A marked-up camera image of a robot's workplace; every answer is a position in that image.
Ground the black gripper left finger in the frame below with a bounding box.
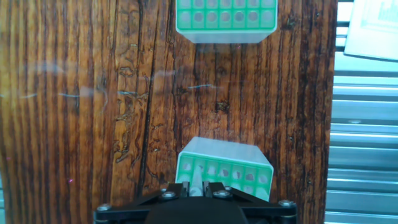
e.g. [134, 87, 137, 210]
[93, 182, 191, 224]

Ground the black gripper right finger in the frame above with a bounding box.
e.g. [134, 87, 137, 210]
[202, 182, 300, 224]

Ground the clear large pipette tip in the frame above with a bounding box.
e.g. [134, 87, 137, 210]
[189, 168, 205, 198]

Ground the tall green pipette tip holder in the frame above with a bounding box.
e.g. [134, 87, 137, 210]
[176, 137, 275, 203]

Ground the brown wooden board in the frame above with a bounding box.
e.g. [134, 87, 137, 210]
[0, 0, 338, 224]

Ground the printed white paper sheet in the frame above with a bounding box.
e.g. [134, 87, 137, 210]
[344, 0, 398, 61]

